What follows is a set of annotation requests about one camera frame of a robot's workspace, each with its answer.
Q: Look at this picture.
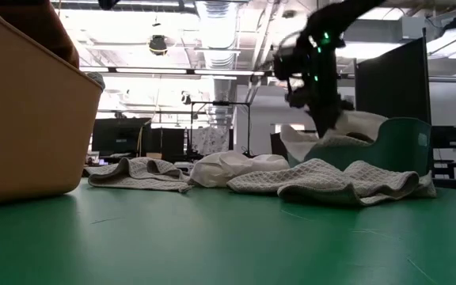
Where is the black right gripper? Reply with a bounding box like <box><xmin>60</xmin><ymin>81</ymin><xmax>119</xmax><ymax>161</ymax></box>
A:
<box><xmin>287</xmin><ymin>85</ymin><xmax>354</xmax><ymax>139</ymax></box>

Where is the plain white towel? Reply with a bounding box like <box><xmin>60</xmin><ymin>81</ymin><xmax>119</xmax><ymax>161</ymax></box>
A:
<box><xmin>279</xmin><ymin>110</ymin><xmax>390</xmax><ymax>162</ymax></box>

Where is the orange towel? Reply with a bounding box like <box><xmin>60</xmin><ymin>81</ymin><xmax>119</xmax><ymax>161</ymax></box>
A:
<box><xmin>0</xmin><ymin>0</ymin><xmax>81</xmax><ymax>69</ymax></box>

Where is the orange plastic basket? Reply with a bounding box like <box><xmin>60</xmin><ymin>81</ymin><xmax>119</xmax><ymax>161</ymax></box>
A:
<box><xmin>0</xmin><ymin>2</ymin><xmax>103</xmax><ymax>206</ymax></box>

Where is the light grey waffle towel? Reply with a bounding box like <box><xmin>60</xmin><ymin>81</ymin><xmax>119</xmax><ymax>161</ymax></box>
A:
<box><xmin>85</xmin><ymin>157</ymin><xmax>194</xmax><ymax>194</ymax></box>
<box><xmin>226</xmin><ymin>158</ymin><xmax>438</xmax><ymax>207</ymax></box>

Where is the green plastic basket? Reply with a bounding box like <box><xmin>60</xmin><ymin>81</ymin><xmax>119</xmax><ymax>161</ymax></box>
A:
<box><xmin>287</xmin><ymin>117</ymin><xmax>434</xmax><ymax>177</ymax></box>

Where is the black ceiling dome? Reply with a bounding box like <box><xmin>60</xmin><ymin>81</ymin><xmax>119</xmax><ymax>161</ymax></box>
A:
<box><xmin>148</xmin><ymin>34</ymin><xmax>169</xmax><ymax>56</ymax></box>

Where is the black divider panel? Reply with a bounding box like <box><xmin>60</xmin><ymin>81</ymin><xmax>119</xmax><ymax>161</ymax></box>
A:
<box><xmin>353</xmin><ymin>27</ymin><xmax>434</xmax><ymax>126</ymax></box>

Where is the ceiling light strip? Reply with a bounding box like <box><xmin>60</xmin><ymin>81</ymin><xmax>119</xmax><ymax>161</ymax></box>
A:
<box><xmin>79</xmin><ymin>65</ymin><xmax>343</xmax><ymax>79</ymax></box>

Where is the small black monitor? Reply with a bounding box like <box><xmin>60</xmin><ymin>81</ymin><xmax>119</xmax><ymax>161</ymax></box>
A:
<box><xmin>430</xmin><ymin>125</ymin><xmax>456</xmax><ymax>150</ymax></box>

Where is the white patterned cloth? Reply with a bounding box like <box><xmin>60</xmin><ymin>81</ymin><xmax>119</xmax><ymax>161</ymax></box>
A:
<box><xmin>191</xmin><ymin>126</ymin><xmax>230</xmax><ymax>156</ymax></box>

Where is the black computer monitor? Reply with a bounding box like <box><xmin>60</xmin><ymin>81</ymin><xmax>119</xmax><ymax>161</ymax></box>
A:
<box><xmin>150</xmin><ymin>127</ymin><xmax>185</xmax><ymax>159</ymax></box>
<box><xmin>91</xmin><ymin>117</ymin><xmax>153</xmax><ymax>158</ymax></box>

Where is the black frame stand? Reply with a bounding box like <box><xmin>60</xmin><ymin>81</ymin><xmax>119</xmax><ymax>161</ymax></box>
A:
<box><xmin>189</xmin><ymin>100</ymin><xmax>252</xmax><ymax>156</ymax></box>

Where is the silver ceiling air duct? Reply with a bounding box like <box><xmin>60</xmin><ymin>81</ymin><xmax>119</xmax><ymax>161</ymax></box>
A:
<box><xmin>195</xmin><ymin>0</ymin><xmax>245</xmax><ymax>127</ymax></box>

